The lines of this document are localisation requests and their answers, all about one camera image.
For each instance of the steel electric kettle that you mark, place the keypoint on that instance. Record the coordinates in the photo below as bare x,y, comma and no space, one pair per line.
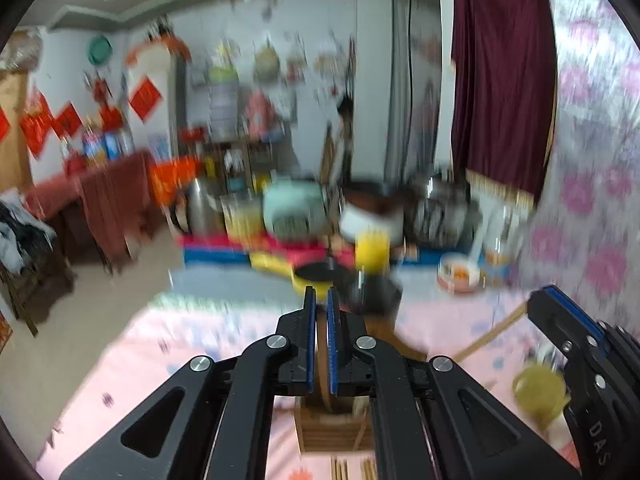
200,207

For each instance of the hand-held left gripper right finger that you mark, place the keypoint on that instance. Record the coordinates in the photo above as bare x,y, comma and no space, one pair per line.
332,350

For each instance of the white refrigerator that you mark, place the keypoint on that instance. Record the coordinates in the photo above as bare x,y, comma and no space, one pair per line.
155,100

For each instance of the black steel pressure cooker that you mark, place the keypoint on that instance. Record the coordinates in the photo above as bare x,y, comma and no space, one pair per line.
440,212

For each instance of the soy sauce bottle yellow cap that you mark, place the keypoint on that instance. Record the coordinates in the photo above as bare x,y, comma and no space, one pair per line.
372,255

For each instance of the pink thermos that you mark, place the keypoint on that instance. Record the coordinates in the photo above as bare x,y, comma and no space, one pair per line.
260,112

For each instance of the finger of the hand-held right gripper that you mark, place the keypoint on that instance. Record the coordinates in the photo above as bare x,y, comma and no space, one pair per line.
565,317

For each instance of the table with red cloth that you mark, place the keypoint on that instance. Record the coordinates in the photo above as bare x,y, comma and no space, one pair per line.
100,200

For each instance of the red gift box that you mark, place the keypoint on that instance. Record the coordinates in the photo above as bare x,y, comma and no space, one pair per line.
172,180

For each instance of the clear oil bottle yellow label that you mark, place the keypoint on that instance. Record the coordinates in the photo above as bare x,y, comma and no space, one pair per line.
501,255

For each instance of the wooden chopstick holder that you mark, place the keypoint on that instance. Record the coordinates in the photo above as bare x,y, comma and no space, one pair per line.
332,427

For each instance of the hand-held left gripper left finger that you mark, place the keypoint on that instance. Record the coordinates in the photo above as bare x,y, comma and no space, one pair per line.
311,350

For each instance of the steel pot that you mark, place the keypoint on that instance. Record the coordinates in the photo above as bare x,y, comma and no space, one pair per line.
242,217

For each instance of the large cooking oil bottle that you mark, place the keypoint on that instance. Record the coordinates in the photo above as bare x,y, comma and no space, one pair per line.
94,146

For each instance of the red diamond paper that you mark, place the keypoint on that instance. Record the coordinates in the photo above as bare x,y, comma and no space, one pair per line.
145,97

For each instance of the green plate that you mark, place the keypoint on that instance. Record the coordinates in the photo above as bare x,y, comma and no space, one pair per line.
100,50

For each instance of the yellow frying pan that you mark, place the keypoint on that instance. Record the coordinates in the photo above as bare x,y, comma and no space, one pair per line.
310,272

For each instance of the light green rice cooker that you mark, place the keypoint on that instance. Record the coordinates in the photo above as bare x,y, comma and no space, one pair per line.
292,210

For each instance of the floral foil sheet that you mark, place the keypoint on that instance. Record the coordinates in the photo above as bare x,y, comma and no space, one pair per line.
595,170

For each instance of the olive green toy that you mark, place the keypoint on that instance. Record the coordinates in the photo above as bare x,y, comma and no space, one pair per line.
542,391

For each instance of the dark red curtain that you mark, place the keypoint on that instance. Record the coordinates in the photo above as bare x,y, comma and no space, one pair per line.
500,75

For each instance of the red and white bowl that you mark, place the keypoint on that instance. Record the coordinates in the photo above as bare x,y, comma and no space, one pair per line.
459,272

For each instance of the stacked steel lunch container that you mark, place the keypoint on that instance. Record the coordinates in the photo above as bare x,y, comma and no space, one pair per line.
222,105

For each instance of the pink printed blanket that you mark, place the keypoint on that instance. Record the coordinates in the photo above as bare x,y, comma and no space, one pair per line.
150,360

